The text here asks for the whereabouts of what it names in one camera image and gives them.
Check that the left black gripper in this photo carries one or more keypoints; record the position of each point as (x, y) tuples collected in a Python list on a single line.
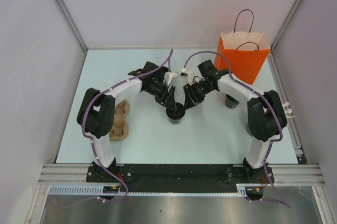
[(170, 103)]

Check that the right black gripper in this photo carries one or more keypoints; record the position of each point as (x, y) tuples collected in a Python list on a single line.
[(189, 91)]

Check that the black coffee cup lid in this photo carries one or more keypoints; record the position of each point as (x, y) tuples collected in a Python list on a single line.
[(176, 114)]

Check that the stack of black cups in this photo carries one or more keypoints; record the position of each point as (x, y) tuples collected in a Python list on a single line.
[(231, 102)]

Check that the orange paper bag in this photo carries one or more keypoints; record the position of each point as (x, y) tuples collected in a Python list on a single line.
[(242, 52)]

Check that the single black coffee cup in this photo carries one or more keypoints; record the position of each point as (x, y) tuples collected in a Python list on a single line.
[(175, 120)]

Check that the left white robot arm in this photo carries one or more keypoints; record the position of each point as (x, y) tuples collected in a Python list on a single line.
[(96, 114)]

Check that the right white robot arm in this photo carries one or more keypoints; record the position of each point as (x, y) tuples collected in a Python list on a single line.
[(265, 114)]

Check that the left brown cup carrier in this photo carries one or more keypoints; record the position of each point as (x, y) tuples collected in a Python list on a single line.
[(120, 128)]

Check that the grey straw holder cup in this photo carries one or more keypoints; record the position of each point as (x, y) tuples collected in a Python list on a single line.
[(248, 130)]

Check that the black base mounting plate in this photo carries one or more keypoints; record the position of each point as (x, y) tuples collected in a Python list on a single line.
[(180, 177)]

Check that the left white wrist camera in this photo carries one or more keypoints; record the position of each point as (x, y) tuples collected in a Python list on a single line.
[(169, 76)]

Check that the white slotted cable duct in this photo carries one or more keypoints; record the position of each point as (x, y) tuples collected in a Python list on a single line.
[(100, 190)]

